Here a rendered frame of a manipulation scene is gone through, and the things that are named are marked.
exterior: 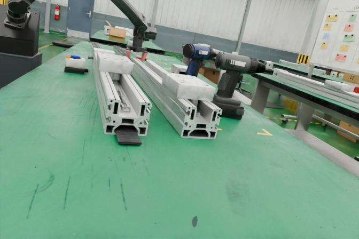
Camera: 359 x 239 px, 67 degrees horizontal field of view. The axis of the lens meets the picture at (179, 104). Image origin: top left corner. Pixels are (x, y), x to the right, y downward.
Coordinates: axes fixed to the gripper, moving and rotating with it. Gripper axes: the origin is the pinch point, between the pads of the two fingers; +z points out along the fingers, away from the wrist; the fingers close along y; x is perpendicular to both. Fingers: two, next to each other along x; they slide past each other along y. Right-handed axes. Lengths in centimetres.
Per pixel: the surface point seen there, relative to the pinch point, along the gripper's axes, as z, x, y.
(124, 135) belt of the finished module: 2, -103, -19
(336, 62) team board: -13, 115, 283
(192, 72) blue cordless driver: -6, -54, 15
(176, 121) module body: 1, -95, -4
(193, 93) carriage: -7, -93, 0
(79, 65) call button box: -1.2, -36.3, -29.9
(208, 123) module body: -1, -100, 3
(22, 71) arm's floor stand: 10, -9, -57
